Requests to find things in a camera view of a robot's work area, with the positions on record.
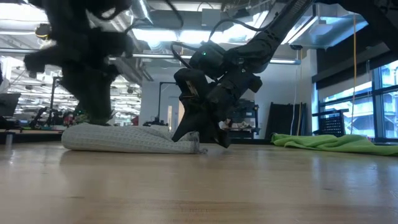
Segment long ceiling light tube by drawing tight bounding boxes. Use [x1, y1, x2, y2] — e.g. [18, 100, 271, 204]
[0, 48, 302, 65]

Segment black perforated panel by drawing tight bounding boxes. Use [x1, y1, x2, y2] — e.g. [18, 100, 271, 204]
[312, 108, 349, 138]

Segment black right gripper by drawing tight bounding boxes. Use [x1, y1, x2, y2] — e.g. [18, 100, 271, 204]
[171, 67, 264, 149]

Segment black leaning panels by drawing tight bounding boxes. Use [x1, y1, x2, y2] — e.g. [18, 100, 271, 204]
[265, 101, 308, 140]

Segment yellow hanging cord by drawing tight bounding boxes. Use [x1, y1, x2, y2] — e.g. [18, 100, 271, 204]
[296, 49, 303, 137]

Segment black round ceiling device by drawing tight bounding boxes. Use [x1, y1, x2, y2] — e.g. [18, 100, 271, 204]
[34, 23, 52, 40]

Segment dark storage cabinet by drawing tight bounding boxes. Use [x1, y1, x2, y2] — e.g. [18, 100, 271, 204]
[231, 98, 261, 139]

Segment black metal stand frame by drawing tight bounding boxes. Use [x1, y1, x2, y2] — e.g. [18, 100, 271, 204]
[157, 81, 180, 125]
[49, 76, 63, 125]

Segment grey microfiber towel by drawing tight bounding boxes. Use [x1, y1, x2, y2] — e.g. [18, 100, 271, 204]
[61, 122, 208, 155]

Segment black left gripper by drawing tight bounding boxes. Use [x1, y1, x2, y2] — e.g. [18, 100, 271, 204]
[23, 27, 135, 126]

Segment green microfiber towel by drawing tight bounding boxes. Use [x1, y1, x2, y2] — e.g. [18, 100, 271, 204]
[270, 133, 398, 156]

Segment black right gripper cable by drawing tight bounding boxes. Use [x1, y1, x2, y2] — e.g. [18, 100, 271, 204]
[169, 17, 268, 69]

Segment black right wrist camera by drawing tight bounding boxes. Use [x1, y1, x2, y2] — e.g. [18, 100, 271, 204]
[188, 41, 233, 79]

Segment black window frame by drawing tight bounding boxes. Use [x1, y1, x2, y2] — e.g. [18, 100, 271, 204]
[316, 58, 398, 144]

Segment person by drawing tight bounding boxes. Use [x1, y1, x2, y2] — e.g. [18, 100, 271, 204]
[218, 119, 251, 130]

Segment dark computer monitor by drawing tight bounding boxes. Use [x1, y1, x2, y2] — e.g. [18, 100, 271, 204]
[0, 92, 22, 118]

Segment black table frame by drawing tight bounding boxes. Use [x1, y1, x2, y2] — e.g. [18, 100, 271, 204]
[0, 129, 398, 146]

